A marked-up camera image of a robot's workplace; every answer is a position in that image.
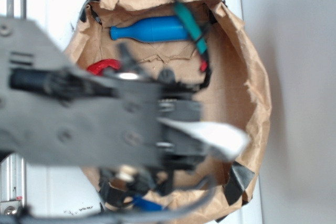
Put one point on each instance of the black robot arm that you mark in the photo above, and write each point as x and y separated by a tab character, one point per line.
54	113

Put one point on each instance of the crumpled red cloth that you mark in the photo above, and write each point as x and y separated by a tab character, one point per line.
97	68

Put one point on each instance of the brown paper bag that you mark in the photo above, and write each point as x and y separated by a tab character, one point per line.
238	94

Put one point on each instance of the blue plastic bottle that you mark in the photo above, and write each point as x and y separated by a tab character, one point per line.
153	29

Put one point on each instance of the white plastic tray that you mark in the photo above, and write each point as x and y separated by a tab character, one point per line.
60	191

